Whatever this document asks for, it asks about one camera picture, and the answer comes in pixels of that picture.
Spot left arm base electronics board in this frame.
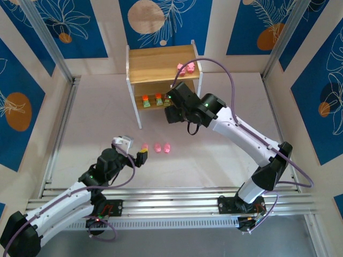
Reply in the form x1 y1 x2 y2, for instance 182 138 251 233
85 214 109 236

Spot right arm base electronics board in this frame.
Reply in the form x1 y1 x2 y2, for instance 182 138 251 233
237 215 267 233

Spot wooden shelf with white legs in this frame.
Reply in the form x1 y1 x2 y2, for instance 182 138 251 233
125 40 204 130

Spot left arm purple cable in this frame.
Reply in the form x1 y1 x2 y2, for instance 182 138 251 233
4 143 136 243

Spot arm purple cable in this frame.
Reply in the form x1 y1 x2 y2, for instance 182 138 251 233
170 58 315 235
4 143 136 243

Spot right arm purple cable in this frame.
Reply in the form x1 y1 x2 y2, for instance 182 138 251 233
170 58 315 235

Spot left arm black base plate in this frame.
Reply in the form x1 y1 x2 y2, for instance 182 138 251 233
80 199 124 217

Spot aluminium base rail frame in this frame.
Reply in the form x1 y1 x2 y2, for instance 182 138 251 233
23 187 318 223

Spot left aluminium side rail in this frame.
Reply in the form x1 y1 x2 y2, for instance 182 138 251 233
37 76 81 199

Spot aluminium side rail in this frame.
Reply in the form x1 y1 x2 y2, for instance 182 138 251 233
261 73 302 193
37 76 81 199

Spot white slotted cable duct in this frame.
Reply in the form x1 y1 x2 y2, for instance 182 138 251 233
33 216 241 231

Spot right aluminium side rail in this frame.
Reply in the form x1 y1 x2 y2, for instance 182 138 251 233
261 73 302 193

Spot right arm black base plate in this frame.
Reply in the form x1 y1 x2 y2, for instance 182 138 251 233
217 196 266 215

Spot right aluminium upright post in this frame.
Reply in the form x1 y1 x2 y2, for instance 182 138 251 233
262 0 306 81

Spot aluminium upright post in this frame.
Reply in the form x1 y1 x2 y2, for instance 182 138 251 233
262 0 306 81
20 0 74 82

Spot left aluminium upright post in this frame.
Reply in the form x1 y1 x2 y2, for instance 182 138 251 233
20 0 74 82

